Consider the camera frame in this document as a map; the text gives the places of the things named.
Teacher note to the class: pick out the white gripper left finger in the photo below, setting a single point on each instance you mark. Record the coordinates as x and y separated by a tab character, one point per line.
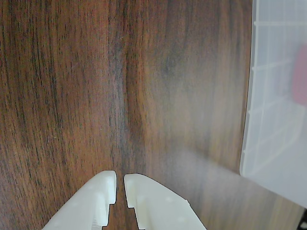
84	206

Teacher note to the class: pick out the clear plastic storage box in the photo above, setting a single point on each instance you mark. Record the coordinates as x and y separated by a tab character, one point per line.
275	107

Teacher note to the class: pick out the red tape roll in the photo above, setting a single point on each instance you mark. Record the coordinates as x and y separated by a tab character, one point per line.
301	76

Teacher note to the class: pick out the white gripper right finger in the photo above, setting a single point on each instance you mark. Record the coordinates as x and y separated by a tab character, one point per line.
163	206

